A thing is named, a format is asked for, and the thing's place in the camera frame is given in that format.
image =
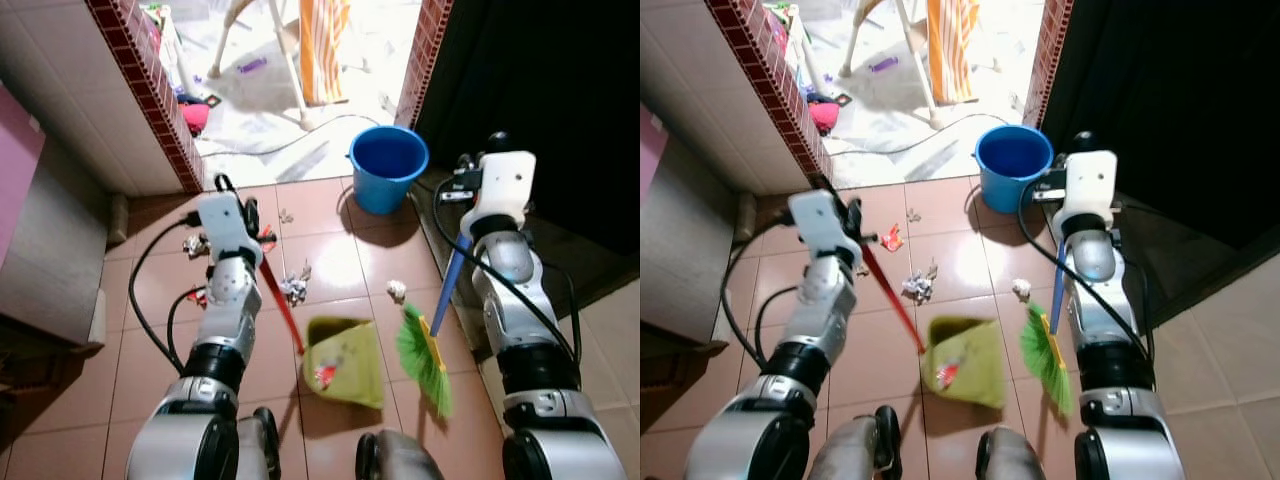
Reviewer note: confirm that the pink furniture panel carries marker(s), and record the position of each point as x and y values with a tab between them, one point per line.
652	150
18	170

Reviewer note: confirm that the orange striped cloth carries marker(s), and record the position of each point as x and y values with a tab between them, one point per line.
952	50
325	50

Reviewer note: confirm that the robot leg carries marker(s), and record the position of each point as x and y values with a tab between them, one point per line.
1010	455
395	458
860	445
266	445

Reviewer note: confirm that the blue plastic bucket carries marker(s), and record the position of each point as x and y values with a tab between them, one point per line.
387	170
1013	168

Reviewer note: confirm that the robot right leg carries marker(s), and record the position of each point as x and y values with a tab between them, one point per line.
1010	455
395	458

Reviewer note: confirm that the small red scrap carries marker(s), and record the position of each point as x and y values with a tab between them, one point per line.
199	297

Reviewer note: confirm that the small purple object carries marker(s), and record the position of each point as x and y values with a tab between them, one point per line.
253	66
884	65

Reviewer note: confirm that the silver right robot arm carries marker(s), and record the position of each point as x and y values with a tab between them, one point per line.
1100	330
520	320

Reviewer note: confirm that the robot left leg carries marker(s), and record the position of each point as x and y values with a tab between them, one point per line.
860	445
266	445

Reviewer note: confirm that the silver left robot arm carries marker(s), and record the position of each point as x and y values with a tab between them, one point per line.
225	320
820	312

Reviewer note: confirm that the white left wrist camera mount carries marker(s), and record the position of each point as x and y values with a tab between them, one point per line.
820	225
222	222

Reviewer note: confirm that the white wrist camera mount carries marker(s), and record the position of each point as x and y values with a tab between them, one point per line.
222	222
820	225
1088	185
503	185

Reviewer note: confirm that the grey cabinet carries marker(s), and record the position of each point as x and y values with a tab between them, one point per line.
50	250
685	240

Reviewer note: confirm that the white crumpled paper ball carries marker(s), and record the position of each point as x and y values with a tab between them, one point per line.
1021	290
396	292

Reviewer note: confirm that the pink and black object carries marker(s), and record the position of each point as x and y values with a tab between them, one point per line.
825	113
195	115

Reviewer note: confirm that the white chair frame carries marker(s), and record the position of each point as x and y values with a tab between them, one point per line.
292	70
918	60

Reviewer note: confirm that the red snack wrapper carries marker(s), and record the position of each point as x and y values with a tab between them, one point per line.
267	238
891	238

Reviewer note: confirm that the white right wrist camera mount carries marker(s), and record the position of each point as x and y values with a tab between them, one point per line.
1088	185
503	185

